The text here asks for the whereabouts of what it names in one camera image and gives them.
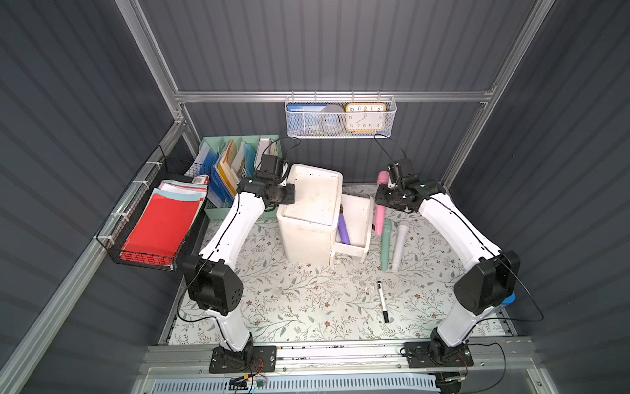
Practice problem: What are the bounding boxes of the pink microphone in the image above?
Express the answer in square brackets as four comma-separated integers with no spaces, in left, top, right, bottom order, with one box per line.
[375,171,390,236]

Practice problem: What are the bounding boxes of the white microphone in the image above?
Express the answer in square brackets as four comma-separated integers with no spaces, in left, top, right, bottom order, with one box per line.
[390,221,410,272]

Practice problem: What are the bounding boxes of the green microphone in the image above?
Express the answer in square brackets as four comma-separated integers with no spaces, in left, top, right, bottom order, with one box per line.
[380,218,392,272]

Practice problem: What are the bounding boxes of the white plastic drawer unit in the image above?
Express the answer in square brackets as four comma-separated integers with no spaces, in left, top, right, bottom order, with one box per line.
[277,164,343,268]

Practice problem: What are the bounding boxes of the white drawer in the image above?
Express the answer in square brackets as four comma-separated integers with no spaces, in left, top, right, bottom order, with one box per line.
[331,194,375,264]

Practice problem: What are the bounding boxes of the purple microphone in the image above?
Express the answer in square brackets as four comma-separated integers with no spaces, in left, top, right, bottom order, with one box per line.
[338,205,351,245]

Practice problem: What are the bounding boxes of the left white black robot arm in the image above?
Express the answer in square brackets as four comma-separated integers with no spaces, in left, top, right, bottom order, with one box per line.
[185,177,295,356]

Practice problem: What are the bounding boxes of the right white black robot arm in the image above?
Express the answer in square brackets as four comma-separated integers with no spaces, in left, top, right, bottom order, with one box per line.
[376,181,520,348]

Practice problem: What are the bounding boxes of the green plastic file organizer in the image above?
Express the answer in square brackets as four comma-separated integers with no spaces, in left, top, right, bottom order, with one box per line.
[185,136,283,222]

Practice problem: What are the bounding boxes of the blue box in basket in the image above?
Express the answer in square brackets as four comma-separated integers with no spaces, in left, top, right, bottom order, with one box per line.
[285,103,326,137]

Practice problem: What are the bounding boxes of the yellow analog clock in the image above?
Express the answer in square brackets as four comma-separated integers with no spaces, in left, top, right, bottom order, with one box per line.
[346,103,387,134]

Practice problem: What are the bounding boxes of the grey tape roll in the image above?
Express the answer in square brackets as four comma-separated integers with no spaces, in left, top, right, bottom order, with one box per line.
[320,104,346,136]

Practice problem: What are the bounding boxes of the red paper folder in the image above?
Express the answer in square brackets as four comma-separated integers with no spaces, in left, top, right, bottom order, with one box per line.
[121,189,204,267]

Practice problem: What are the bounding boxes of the black white marker pen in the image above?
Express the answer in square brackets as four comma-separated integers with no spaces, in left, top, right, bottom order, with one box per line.
[377,281,390,324]

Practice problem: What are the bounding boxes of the blue lid clear jar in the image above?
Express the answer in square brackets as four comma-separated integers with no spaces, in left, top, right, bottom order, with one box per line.
[502,292,516,305]

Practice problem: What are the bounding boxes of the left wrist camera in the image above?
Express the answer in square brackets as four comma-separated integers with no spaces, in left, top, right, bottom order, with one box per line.
[254,154,290,185]

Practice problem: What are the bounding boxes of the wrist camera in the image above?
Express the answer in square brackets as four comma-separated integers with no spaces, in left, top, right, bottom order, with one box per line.
[388,158,418,188]
[254,154,290,185]

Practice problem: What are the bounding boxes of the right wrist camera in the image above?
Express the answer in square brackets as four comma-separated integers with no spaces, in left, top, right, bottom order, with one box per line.
[388,158,418,188]

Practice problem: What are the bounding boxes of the white wire wall basket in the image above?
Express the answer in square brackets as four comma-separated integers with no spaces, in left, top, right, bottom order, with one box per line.
[285,94,398,139]

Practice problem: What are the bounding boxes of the black wire tray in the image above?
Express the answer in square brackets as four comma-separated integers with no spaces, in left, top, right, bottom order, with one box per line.
[97,149,207,271]

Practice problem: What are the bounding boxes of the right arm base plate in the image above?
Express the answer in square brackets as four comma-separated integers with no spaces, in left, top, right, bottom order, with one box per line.
[400,341,474,369]

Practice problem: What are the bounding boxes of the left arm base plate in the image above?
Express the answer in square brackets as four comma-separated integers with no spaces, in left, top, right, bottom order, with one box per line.
[208,346,277,374]

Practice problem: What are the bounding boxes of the aluminium mounting rail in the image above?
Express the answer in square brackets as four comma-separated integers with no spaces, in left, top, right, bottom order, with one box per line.
[143,337,541,370]

